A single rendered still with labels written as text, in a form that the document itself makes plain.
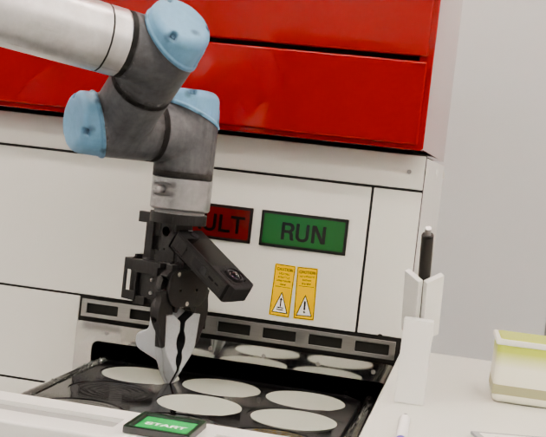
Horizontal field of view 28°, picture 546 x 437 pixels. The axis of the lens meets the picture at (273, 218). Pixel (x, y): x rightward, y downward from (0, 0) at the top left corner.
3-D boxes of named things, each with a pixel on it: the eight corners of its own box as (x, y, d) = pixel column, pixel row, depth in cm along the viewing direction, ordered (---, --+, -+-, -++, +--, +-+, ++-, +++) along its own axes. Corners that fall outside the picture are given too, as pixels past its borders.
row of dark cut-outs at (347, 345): (81, 315, 152) (83, 297, 152) (393, 360, 144) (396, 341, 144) (80, 315, 151) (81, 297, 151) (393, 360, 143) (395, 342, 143)
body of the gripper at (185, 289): (160, 301, 142) (170, 209, 142) (210, 312, 137) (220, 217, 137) (118, 303, 136) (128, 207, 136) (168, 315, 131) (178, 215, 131)
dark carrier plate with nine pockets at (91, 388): (108, 363, 147) (109, 359, 147) (361, 402, 140) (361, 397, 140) (-4, 417, 113) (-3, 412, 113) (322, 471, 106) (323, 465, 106)
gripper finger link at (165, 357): (141, 375, 139) (149, 303, 138) (176, 385, 135) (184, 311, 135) (124, 377, 136) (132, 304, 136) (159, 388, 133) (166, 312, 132)
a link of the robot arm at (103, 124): (89, 53, 123) (173, 67, 130) (53, 116, 131) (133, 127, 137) (105, 106, 119) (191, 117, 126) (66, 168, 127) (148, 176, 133)
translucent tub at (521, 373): (486, 388, 121) (493, 328, 121) (555, 397, 120) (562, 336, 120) (489, 401, 114) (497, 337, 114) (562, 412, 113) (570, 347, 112)
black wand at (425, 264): (434, 232, 104) (436, 225, 105) (419, 231, 104) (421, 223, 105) (421, 378, 116) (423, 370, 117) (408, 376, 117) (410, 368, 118)
